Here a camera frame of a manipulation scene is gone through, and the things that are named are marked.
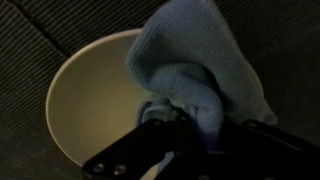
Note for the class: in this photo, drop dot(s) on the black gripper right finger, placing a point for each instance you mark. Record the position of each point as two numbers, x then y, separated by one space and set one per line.
266 153

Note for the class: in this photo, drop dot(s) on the dark fabric placemat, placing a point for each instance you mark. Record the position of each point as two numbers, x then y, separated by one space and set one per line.
20 100
283 50

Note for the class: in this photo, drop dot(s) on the large white plate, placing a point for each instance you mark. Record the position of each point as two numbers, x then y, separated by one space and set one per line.
93 100

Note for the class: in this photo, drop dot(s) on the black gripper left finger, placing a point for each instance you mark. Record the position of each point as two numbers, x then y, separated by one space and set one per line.
140 150

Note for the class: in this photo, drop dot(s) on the blue microfibre towel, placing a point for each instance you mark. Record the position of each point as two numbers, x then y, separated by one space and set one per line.
186 50

